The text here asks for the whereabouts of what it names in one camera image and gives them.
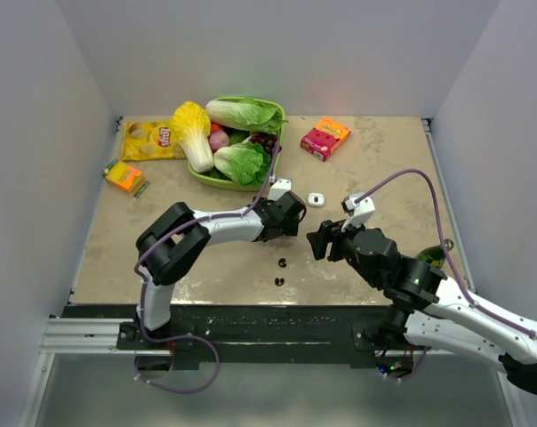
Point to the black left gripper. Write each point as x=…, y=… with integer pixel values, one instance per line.
x=291, y=229

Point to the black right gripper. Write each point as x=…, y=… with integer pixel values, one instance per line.
x=329, y=231

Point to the white earbud charging case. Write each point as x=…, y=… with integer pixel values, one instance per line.
x=316, y=200

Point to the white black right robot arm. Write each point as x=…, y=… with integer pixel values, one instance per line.
x=428, y=308

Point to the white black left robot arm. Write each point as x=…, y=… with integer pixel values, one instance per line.
x=168, y=249

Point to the green lettuce front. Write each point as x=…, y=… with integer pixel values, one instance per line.
x=244, y=163

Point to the green lettuce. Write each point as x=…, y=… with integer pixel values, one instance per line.
x=244, y=163
x=246, y=114

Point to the green plastic bowl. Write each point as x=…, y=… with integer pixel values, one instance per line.
x=217, y=180

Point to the dark red grapes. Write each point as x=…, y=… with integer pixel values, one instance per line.
x=266, y=140

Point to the pink orange snack box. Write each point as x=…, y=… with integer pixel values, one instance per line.
x=323, y=140

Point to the red onion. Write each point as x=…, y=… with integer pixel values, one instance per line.
x=218, y=140

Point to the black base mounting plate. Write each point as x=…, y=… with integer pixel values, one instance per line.
x=258, y=334

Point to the green lettuce back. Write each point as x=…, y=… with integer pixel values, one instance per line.
x=246, y=114

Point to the green glass bottle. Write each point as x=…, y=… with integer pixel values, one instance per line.
x=435, y=255

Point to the yellow napa cabbage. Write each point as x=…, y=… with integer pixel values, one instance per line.
x=191, y=126

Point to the yellow Lays chips bag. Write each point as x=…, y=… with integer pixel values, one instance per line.
x=147, y=141

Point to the orange green sponge pack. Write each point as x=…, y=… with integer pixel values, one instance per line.
x=125, y=177

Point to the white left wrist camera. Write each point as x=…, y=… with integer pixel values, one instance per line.
x=279, y=188

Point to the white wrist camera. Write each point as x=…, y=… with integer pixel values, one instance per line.
x=359, y=210
x=279, y=188

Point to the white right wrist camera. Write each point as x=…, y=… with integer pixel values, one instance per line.
x=359, y=210

